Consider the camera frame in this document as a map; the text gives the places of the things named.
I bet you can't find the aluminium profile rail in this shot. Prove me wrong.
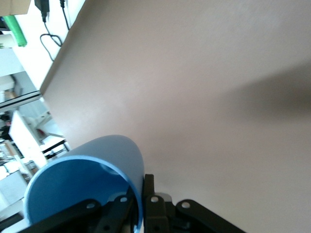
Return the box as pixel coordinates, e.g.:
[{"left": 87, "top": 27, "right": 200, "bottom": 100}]
[{"left": 0, "top": 89, "right": 42, "bottom": 110}]

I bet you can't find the thin black cable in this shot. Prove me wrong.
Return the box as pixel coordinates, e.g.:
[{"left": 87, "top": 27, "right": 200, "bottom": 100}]
[{"left": 59, "top": 0, "right": 71, "bottom": 31}]

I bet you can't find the green cylinder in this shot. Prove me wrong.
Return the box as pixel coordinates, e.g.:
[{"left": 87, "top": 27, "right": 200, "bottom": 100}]
[{"left": 1, "top": 14, "right": 28, "bottom": 48}]

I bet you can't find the black power adapter cable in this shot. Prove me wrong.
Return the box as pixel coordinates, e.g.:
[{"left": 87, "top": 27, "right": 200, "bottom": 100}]
[{"left": 34, "top": 0, "right": 63, "bottom": 62}]

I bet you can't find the blue plastic cup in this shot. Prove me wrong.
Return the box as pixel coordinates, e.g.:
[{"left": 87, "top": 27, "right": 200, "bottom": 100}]
[{"left": 23, "top": 134, "right": 146, "bottom": 233}]

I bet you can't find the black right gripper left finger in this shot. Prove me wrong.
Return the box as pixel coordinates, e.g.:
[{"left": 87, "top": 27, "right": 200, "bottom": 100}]
[{"left": 21, "top": 190, "right": 136, "bottom": 233}]

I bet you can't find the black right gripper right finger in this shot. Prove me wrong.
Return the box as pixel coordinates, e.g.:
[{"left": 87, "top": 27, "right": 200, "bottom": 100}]
[{"left": 144, "top": 173, "right": 246, "bottom": 233}]

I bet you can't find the cardboard box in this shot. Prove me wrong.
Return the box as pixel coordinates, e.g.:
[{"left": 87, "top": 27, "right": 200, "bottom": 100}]
[{"left": 0, "top": 0, "right": 32, "bottom": 17}]

